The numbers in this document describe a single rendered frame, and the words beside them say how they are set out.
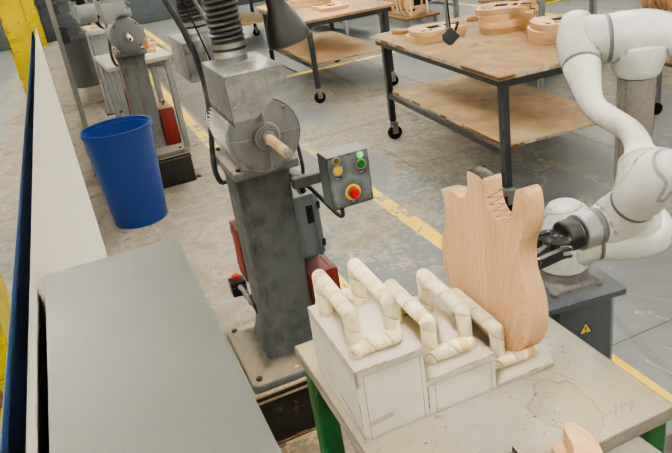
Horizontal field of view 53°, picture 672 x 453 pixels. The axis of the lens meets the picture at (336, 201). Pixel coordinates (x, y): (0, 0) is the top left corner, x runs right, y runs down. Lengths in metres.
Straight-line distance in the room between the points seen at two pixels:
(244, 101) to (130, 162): 3.03
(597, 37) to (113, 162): 3.60
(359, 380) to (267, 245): 1.29
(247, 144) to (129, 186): 2.77
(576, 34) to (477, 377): 0.98
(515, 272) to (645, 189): 0.33
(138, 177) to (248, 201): 2.52
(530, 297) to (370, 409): 0.38
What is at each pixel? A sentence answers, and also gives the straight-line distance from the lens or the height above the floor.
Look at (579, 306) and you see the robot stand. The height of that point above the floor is 0.68.
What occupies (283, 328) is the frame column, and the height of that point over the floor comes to 0.41.
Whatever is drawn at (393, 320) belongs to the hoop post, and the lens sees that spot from 1.32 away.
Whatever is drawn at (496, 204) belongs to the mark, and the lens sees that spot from 1.41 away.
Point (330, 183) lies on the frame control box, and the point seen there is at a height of 1.03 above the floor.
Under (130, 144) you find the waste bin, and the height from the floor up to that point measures 0.63.
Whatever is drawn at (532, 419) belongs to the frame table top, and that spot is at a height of 0.93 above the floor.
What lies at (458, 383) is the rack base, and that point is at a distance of 1.44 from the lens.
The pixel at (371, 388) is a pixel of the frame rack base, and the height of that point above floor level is 1.05.
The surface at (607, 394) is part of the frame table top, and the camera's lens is 1.51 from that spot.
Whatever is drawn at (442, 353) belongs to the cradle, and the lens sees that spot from 1.41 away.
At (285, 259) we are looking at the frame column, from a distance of 2.58.
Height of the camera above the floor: 1.90
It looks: 23 degrees down
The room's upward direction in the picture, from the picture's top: 9 degrees counter-clockwise
